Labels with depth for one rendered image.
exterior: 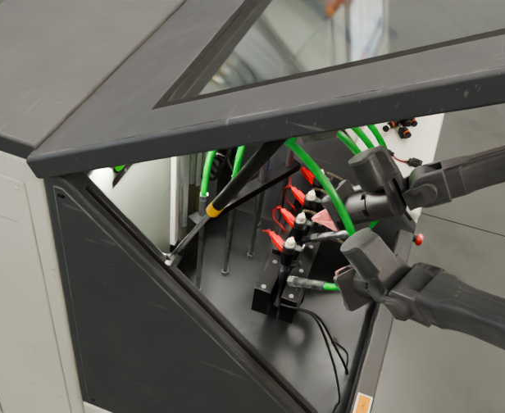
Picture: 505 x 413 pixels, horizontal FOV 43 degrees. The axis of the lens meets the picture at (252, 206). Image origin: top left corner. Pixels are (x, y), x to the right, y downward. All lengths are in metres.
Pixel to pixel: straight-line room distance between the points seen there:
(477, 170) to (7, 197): 0.76
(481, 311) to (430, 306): 0.08
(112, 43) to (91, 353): 0.58
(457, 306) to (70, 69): 0.68
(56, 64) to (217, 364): 0.56
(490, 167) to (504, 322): 0.37
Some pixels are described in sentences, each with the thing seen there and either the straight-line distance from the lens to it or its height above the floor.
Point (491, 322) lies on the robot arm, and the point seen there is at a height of 1.47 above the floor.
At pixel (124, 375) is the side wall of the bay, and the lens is 1.28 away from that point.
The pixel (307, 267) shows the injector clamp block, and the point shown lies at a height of 0.98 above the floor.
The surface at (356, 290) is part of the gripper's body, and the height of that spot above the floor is 1.26.
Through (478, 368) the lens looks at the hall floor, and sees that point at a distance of 2.69.
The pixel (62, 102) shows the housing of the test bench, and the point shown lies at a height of 1.50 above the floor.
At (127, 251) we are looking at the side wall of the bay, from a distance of 0.98.
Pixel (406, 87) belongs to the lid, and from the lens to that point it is 0.63.
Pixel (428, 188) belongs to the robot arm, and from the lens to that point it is 1.10.
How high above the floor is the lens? 2.08
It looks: 44 degrees down
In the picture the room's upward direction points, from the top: 8 degrees clockwise
